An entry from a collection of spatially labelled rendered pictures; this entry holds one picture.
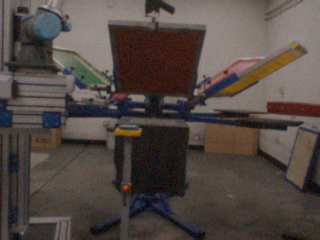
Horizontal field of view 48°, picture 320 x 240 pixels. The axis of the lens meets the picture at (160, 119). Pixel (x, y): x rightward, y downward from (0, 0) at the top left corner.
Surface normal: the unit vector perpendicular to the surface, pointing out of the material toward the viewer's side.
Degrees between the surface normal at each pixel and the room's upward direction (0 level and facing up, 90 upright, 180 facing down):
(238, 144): 73
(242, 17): 90
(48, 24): 97
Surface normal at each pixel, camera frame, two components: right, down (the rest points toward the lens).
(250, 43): 0.01, 0.10
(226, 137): 0.02, -0.11
